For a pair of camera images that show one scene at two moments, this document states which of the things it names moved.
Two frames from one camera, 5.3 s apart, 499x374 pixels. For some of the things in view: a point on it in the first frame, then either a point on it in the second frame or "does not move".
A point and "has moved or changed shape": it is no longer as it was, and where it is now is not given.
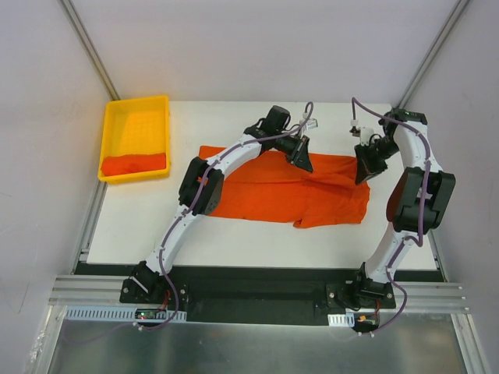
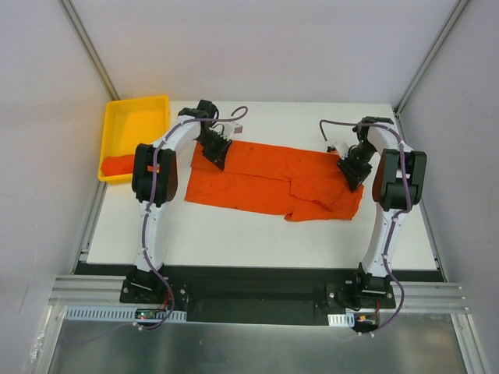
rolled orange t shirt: (127, 164) does not move
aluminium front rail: (83, 291) does not move
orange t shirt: (271, 188) has moved or changed shape
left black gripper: (300, 148) to (217, 148)
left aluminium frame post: (76, 26) does not move
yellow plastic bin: (135, 140) does not move
